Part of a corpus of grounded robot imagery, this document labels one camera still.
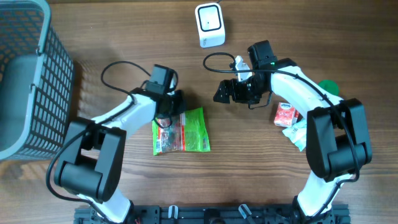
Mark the green snack bag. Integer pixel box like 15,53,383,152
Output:
152,108,211,156

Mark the white red tissue packet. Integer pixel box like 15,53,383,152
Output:
274,102,296,128

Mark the pale green wipes packet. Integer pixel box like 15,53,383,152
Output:
282,119,307,152

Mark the green lid spice jar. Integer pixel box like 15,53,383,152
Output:
318,80,340,96

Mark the red tube packet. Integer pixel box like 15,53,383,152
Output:
293,110,300,124

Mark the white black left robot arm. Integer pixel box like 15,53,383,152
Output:
46,88,185,223

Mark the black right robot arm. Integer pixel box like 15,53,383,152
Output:
213,58,372,223

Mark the white barcode scanner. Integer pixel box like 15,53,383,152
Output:
195,2,226,48

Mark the grey plastic basket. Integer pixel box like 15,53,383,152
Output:
1,1,75,160

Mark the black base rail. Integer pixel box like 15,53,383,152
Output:
73,204,351,224

